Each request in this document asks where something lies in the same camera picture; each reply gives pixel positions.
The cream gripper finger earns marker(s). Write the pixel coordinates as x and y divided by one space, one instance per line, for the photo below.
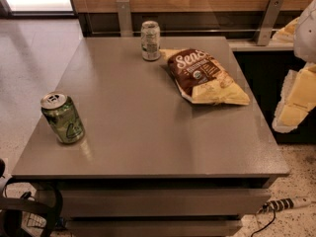
298 99
286 34

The white green 7up can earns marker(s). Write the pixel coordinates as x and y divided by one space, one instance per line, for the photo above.
150 40

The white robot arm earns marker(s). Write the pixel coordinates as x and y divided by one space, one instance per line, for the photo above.
304 42

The green soda can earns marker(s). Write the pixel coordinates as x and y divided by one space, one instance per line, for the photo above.
62 116

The brown yellow chip bag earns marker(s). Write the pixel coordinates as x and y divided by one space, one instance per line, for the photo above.
201 79

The white power strip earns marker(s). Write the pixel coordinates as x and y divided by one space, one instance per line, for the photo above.
284 204

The grey upper drawer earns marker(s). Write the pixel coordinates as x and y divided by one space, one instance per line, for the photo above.
127 203

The grey drawer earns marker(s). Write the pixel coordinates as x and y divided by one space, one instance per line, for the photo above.
127 203
178 228

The grey lower drawer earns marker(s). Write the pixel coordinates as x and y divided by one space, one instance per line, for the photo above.
178 228

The black chair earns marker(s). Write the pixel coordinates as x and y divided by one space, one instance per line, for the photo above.
12 209

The right metal wall bracket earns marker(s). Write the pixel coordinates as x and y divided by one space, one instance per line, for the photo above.
264 32

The metal wall bracket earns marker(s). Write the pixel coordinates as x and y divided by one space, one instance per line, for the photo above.
264 32
124 18

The left metal wall bracket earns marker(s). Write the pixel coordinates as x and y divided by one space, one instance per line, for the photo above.
124 18

